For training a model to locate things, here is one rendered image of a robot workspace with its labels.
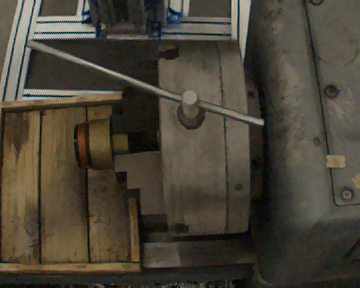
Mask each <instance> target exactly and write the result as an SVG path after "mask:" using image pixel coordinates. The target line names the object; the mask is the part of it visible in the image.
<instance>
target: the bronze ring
mask: <svg viewBox="0 0 360 288"><path fill-rule="evenodd" d="M74 150H75V156H76V160H77V164H78V167H79V168H80V169H83V168H84V169H89V168H92V166H94V169H95V170H106V169H112V170H113V171H114V156H115V155H125V154H126V155H127V154H134V150H133V137H132V132H122V133H121V132H119V133H114V132H113V130H112V121H111V115H109V116H108V117H107V118H106V119H96V120H91V122H90V124H88V123H87V122H83V123H80V124H75V129H74Z"/></svg>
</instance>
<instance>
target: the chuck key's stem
mask: <svg viewBox="0 0 360 288"><path fill-rule="evenodd" d="M181 102H182V111H183V113H184V115H185V118H187V119H193V120H194V119H195V117H196V115H197V113H198V111H199V109H197V108H195V107H196V105H197V104H198V94H197V92H196V91H195V90H193V89H187V90H185V91H184V92H183V93H182V95H181Z"/></svg>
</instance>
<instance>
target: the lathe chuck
mask: <svg viewBox="0 0 360 288"><path fill-rule="evenodd" d="M169 49H174V50H178V58H175V60H170V61H166V58H160V59H159V60H158V87H159V88H162V89H167V90H170V91H174V92H177V93H180V94H182V93H183V92H184V91H185V90H187V89H193V90H195V91H196V92H197V94H198V100H201V101H208V102H211V103H213V104H217V105H220V106H223V99H222V87H221V77H220V68H219V60H218V53H217V47H216V44H215V40H204V41H184V42H164V43H160V44H159V46H158V52H162V51H166V50H169ZM158 100H159V121H160V139H161V156H162V172H163V186H164V199H165V210H166V215H167V220H168V224H169V226H174V225H176V223H185V225H188V230H185V231H177V230H170V229H169V234H170V235H171V236H193V235H207V234H221V233H226V231H227V217H228V195H227V163H226V142H225V126H224V117H223V116H219V115H216V114H213V113H210V112H207V111H204V110H202V111H203V119H202V120H201V121H200V122H199V123H198V124H197V125H194V126H188V125H185V124H184V123H183V122H182V121H181V120H180V119H179V111H180V109H181V107H182V103H179V102H173V101H170V100H167V99H164V98H161V97H158Z"/></svg>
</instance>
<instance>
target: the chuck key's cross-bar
mask: <svg viewBox="0 0 360 288"><path fill-rule="evenodd" d="M26 47H28V48H30V49H33V50H34V51H39V52H40V53H43V54H47V55H49V56H51V57H53V58H58V59H59V60H62V61H64V62H68V63H71V64H72V65H75V66H77V67H78V66H79V67H81V68H83V69H85V70H88V71H92V72H95V73H96V74H99V75H101V76H103V77H108V78H110V79H113V80H115V81H117V82H120V83H122V84H123V83H124V84H127V85H129V86H131V87H134V88H136V89H138V90H141V91H144V92H148V93H150V94H153V95H155V96H158V97H161V98H164V99H167V100H170V101H173V102H179V103H182V102H181V95H182V94H180V93H177V92H174V91H170V90H167V89H162V88H159V87H156V86H154V85H152V84H149V83H146V82H145V81H142V80H137V79H135V78H133V77H130V76H128V75H126V74H123V73H119V72H116V71H115V70H112V69H109V68H108V67H103V66H101V65H98V64H96V63H94V62H90V61H87V60H85V59H83V58H78V57H77V56H74V55H73V54H68V53H66V52H64V51H61V50H57V49H55V48H53V47H51V46H47V45H45V44H43V43H38V42H37V41H34V40H31V39H30V40H28V42H27V45H26ZM195 108H197V109H201V110H204V111H207V112H210V113H213V114H216V115H219V116H223V117H226V118H229V119H235V120H238V121H241V122H244V123H248V124H250V125H253V126H257V127H260V128H263V127H264V123H265V119H261V118H257V117H254V116H251V115H248V114H245V113H242V112H239V111H235V110H232V109H230V108H227V107H223V106H220V105H217V104H213V103H211V102H208V101H201V100H198V104H197V105H196V107H195Z"/></svg>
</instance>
